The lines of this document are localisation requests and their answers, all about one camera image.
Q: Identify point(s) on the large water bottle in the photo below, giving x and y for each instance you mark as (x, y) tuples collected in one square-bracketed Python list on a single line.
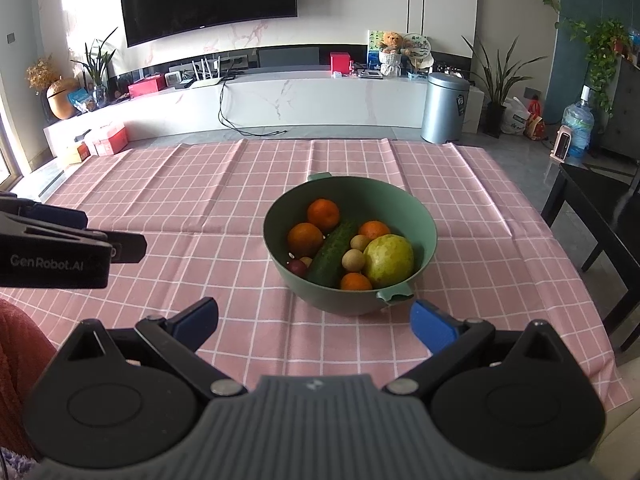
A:
[(578, 125)]

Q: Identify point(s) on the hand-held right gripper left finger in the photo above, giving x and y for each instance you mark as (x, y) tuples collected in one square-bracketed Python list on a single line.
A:
[(197, 317)]

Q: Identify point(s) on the orange round vase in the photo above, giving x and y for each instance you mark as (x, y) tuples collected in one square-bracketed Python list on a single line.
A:
[(62, 102)]

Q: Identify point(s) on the pink checked tablecloth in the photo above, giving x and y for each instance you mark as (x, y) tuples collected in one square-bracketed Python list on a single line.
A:
[(200, 200)]

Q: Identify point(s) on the red cube box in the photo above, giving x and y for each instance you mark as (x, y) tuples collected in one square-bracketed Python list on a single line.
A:
[(340, 62)]

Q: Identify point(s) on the white TV cabinet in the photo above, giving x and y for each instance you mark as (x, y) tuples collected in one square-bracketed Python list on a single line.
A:
[(325, 100)]

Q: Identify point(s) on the small orange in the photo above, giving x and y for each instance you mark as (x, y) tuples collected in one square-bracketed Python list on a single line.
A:
[(356, 281)]

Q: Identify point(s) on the green vine plant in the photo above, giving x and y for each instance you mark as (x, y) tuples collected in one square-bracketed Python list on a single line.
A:
[(600, 50)]

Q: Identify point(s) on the white router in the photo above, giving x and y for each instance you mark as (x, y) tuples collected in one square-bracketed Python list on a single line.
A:
[(207, 80)]

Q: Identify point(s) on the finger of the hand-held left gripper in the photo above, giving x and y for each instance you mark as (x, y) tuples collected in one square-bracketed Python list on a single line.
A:
[(55, 216), (127, 249)]

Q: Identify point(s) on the black chair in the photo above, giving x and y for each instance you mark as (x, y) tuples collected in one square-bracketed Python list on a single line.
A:
[(595, 210)]

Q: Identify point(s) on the potted plant in glass vase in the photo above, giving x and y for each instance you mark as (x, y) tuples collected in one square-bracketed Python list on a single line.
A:
[(97, 67)]

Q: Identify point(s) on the large yellow-green fruit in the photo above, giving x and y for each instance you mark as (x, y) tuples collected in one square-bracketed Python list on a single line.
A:
[(388, 260)]

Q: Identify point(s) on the green bowl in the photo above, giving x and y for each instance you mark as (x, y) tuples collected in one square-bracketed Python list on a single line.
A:
[(350, 305)]

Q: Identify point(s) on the small red fruit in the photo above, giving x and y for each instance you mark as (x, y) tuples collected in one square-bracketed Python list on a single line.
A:
[(297, 267)]

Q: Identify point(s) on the round decorative fan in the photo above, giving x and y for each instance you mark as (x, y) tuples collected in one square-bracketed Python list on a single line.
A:
[(419, 45)]

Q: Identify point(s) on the framed picture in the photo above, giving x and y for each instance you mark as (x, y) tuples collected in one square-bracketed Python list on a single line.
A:
[(374, 50)]

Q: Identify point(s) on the brown teddy bear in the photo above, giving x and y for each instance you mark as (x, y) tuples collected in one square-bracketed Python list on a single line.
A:
[(392, 42)]

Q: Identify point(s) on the pink storage box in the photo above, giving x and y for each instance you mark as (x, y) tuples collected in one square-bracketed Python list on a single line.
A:
[(110, 140)]

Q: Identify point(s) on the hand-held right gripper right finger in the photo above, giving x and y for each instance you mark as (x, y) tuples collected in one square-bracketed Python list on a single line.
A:
[(432, 325)]

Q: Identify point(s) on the person's red clothing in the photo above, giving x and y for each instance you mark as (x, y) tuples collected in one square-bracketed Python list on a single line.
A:
[(20, 360)]

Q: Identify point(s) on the large orange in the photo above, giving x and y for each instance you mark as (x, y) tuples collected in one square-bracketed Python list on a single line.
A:
[(374, 230), (323, 214), (305, 239)]

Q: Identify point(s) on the silver trash can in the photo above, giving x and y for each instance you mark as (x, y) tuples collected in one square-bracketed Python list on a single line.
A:
[(445, 110)]

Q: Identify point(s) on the flat red box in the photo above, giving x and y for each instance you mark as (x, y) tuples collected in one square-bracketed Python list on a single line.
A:
[(146, 86)]

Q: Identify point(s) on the white plastic bag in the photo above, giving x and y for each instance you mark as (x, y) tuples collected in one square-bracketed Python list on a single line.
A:
[(515, 117)]

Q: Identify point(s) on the red bag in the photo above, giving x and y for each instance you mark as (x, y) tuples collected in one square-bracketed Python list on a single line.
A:
[(535, 122)]

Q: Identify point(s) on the small brown fruit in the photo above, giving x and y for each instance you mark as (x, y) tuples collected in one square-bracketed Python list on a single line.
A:
[(351, 261), (358, 241)]

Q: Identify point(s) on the green cucumber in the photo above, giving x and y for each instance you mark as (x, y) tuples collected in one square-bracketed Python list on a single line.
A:
[(332, 255)]

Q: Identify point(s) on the cardboard box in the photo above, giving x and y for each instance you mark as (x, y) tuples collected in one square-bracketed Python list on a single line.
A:
[(77, 150)]

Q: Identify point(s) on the small pink heater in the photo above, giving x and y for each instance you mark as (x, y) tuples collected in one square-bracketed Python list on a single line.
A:
[(561, 145)]

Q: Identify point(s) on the potted long-leaf plant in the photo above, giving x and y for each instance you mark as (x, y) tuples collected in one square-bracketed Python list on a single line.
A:
[(492, 85)]

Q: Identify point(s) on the dried yellow flowers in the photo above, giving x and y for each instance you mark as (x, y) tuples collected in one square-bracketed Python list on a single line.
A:
[(42, 72)]

